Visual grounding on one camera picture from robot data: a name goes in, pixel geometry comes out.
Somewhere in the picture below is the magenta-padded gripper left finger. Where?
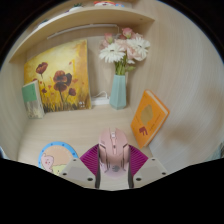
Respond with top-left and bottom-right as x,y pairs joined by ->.
59,143 -> 101,190

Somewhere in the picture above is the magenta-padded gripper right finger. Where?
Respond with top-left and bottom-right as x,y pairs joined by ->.
125,143 -> 169,190

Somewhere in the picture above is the pink computer mouse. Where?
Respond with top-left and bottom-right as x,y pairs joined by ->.
97,127 -> 131,178

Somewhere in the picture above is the round blue-rimmed cartoon mouse pad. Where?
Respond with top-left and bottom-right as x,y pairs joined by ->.
37,141 -> 80,177

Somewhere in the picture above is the orange book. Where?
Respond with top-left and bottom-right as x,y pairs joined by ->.
130,89 -> 171,150

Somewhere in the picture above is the white power strip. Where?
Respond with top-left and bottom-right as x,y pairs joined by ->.
90,90 -> 111,106

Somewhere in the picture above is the teal faceted vase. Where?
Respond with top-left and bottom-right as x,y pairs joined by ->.
109,73 -> 128,111

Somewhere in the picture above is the green and beige book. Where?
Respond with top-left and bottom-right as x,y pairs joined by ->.
21,79 -> 46,120

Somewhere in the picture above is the yellow poppy flower painting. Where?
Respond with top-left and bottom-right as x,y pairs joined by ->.
23,39 -> 92,114

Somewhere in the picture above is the pink and white flower bouquet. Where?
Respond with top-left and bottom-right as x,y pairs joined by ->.
98,27 -> 151,76

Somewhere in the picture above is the white light bar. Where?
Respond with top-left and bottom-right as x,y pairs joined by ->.
46,23 -> 119,40

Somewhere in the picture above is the light wooden shelf board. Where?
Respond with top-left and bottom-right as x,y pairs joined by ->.
8,7 -> 156,64

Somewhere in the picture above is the small potted plant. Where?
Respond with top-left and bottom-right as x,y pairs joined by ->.
68,3 -> 85,13

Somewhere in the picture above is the orange and white toy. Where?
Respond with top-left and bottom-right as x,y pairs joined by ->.
93,0 -> 125,8

